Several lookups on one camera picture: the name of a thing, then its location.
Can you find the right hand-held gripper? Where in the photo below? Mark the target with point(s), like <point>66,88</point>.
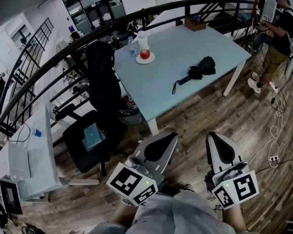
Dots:
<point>244,186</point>

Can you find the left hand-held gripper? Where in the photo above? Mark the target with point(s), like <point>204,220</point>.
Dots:
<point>127,181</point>

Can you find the black umbrella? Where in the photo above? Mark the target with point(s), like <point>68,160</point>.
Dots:
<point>201,68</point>

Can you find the person's right forearm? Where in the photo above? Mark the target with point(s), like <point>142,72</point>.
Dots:
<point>234,218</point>

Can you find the person's left forearm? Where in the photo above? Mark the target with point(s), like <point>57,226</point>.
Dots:
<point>122,216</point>

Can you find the person's black trousers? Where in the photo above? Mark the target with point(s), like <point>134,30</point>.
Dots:
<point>171,190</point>

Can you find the clear bag of bottles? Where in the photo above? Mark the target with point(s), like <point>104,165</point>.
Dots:
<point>131,116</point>

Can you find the white power strip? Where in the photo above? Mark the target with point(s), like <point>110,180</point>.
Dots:
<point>274,158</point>
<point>274,86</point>

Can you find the person's grey shirt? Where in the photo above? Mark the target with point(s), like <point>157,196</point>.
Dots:
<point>173,213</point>

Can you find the light blue laptop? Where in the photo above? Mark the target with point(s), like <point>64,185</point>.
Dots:
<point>92,136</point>

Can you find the black office chair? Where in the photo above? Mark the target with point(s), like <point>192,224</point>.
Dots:
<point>102,82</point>

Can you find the white round plate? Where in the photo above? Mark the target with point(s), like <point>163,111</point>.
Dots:
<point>146,61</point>

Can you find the red apple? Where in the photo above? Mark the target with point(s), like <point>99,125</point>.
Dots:
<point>145,53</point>

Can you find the clear plastic water bottle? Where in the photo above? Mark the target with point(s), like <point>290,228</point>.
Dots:
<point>133,46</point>

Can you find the light blue table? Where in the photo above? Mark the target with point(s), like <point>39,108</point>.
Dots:
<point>185,47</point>

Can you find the white standing machine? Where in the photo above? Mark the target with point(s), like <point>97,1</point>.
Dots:
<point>291,67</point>

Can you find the white lidded mug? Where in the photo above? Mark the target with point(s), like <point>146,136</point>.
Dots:
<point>142,41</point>

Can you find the white side table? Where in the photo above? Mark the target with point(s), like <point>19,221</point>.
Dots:
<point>41,155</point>

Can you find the blue paper cup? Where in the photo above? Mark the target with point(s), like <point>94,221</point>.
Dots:
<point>36,132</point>

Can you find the brown wooden organizer box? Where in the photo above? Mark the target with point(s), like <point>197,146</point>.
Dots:
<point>194,27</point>

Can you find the white box appliance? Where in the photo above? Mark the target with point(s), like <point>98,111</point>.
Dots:
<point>14,160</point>

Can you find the black screen appliance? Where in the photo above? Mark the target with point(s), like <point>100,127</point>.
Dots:
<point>11,199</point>

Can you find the black metal railing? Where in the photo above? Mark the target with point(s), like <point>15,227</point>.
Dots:
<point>187,2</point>

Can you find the dark framed glass partition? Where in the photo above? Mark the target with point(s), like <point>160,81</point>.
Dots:
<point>92,6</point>

